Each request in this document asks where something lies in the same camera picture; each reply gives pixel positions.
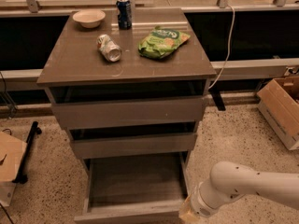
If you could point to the grey top drawer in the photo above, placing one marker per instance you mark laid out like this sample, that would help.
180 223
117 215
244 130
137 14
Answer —
131 104

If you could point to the black bracket leg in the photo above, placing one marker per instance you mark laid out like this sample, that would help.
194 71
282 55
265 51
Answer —
216 96

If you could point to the silver lying can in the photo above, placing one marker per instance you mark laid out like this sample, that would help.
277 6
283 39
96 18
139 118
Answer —
108 48

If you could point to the cardboard box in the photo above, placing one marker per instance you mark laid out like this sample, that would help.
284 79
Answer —
279 104
12 151

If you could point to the grey bottom drawer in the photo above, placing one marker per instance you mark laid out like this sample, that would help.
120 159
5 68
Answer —
136 189

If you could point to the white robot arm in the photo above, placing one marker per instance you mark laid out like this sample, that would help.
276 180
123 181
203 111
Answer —
228 182

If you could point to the grey drawer cabinet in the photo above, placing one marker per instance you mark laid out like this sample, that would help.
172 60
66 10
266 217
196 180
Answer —
76 61

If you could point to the cardboard box right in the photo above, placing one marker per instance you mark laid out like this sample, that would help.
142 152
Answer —
279 104

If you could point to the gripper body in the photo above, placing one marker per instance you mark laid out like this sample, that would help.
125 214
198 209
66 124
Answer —
198 205

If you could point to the grey drawer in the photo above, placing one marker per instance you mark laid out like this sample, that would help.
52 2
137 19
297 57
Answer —
136 189
131 104
133 140

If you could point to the cardboard box left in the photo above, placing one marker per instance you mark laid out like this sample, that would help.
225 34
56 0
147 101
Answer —
12 151

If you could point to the white bowl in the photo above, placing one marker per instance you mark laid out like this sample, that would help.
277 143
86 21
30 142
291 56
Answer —
91 18

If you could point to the green chip bag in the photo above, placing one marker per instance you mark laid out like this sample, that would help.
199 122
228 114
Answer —
161 42

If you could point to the blue soda can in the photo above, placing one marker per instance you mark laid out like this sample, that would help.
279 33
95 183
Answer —
124 14

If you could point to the black stand bar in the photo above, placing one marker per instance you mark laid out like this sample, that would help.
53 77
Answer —
21 177

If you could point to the grey middle drawer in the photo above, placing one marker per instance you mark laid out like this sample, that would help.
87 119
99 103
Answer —
133 140

